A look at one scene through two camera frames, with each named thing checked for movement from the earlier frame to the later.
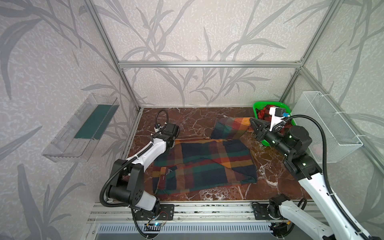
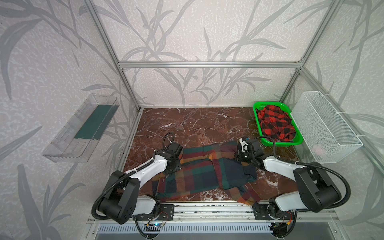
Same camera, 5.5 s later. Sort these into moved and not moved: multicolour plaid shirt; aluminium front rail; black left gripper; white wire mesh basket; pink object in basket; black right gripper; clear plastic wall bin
Moved: black right gripper; multicolour plaid shirt; black left gripper
Not moved: white wire mesh basket; pink object in basket; clear plastic wall bin; aluminium front rail
